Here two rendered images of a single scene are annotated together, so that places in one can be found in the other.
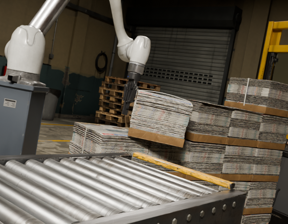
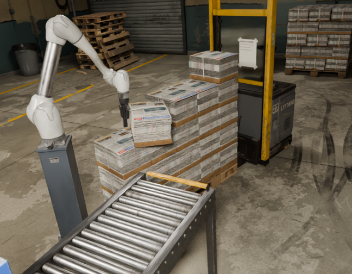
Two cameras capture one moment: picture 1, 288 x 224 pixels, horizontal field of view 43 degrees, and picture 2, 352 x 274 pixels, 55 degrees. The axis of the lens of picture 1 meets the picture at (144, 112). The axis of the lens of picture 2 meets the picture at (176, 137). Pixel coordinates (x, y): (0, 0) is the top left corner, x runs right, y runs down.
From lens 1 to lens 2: 1.02 m
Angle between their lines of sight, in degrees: 23
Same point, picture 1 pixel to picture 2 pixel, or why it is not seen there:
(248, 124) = (209, 96)
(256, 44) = not seen: outside the picture
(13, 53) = (42, 129)
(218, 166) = (196, 132)
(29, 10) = not seen: outside the picture
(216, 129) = (189, 111)
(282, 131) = (233, 88)
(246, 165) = (214, 122)
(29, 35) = (48, 113)
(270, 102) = (221, 74)
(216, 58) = not seen: outside the picture
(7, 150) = (64, 186)
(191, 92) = (155, 7)
